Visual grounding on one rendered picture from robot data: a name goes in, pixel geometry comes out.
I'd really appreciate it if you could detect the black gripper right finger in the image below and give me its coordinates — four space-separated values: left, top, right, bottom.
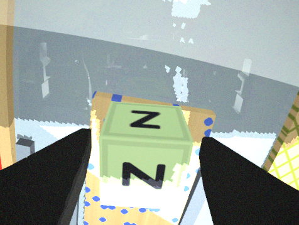
198 137 299 225

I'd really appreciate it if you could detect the tan wooden open box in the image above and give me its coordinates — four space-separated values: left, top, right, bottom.
0 0 299 87

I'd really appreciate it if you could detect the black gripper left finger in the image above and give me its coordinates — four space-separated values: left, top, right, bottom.
0 128 92 225

